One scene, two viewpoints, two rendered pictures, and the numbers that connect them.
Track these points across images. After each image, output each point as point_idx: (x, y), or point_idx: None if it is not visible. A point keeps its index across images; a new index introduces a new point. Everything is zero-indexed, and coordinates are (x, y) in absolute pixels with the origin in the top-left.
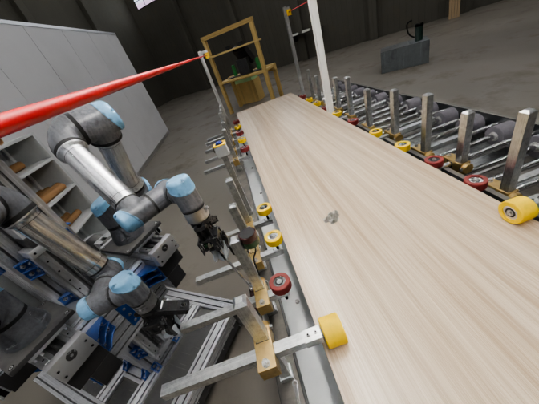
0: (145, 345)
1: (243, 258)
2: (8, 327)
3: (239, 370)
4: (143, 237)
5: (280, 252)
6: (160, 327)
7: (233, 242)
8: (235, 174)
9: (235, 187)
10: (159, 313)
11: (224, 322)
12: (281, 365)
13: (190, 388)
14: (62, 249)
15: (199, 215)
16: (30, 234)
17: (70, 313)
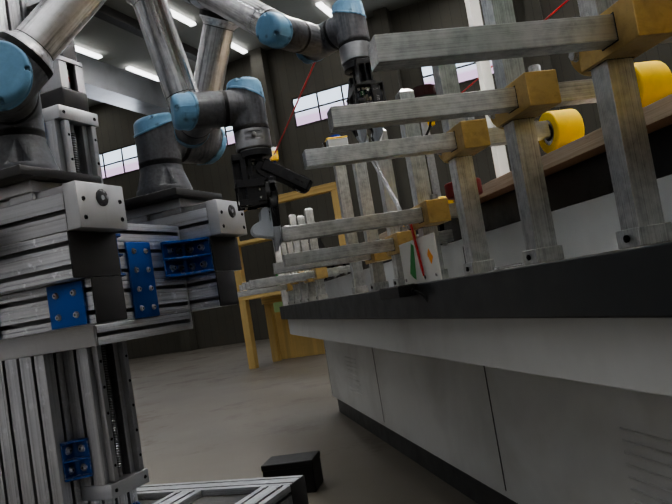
0: (107, 428)
1: (412, 124)
2: (29, 132)
3: (426, 144)
4: (197, 190)
5: (447, 236)
6: (262, 193)
7: (405, 90)
8: (350, 197)
9: (366, 167)
10: (269, 164)
11: (274, 493)
12: (477, 216)
13: (350, 151)
14: (173, 44)
15: (365, 46)
16: (154, 7)
17: (98, 178)
